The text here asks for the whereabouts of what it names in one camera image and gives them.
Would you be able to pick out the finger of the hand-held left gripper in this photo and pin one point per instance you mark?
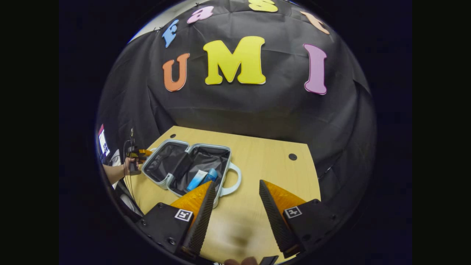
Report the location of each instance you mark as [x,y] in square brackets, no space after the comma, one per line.
[145,152]

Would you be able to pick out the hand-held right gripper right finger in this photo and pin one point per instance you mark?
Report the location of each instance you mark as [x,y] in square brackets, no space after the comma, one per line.
[312,221]

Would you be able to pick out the pale blue suitcase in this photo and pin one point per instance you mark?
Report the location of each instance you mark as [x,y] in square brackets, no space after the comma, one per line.
[204,158]

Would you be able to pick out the white object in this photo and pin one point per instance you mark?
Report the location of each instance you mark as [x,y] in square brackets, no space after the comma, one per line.
[116,158]

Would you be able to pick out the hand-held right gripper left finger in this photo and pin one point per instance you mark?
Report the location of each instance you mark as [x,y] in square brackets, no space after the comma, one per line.
[165,226]

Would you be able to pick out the printed white board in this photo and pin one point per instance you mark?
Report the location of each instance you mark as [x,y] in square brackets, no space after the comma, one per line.
[103,141]

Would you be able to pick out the blue capped clear bottle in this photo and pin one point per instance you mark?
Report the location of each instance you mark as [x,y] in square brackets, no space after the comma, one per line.
[211,175]

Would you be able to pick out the small white blue tube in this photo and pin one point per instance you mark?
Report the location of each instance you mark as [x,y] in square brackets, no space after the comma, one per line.
[197,179]

